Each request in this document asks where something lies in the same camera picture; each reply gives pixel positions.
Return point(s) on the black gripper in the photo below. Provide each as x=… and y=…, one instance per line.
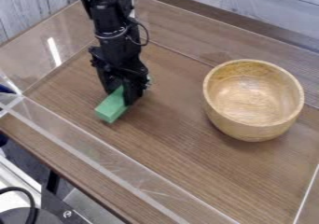
x=117, y=60

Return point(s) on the green rectangular block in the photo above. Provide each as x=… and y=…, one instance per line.
x=113, y=107

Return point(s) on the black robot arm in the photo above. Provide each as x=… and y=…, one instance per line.
x=110, y=16

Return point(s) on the light wooden bowl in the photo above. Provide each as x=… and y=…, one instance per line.
x=253, y=99

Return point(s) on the black table leg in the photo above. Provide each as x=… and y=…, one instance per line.
x=53, y=182

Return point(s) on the clear acrylic corner bracket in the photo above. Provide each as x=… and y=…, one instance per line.
x=133, y=13

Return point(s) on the clear acrylic barrier wall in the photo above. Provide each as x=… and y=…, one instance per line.
x=162, y=167

